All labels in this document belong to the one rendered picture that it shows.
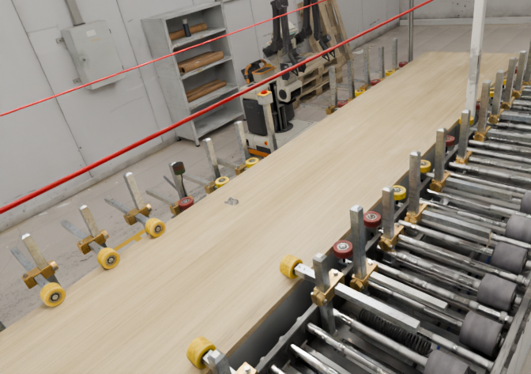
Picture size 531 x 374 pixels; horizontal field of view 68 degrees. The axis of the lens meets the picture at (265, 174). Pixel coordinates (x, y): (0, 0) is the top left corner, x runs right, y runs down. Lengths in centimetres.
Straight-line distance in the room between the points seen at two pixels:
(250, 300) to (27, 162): 351
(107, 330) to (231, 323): 47
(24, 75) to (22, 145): 69
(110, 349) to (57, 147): 338
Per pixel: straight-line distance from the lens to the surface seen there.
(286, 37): 358
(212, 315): 150
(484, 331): 150
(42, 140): 465
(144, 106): 507
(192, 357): 134
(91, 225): 200
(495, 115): 287
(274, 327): 166
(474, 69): 271
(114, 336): 161
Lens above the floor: 199
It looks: 29 degrees down
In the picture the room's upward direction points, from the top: 11 degrees counter-clockwise
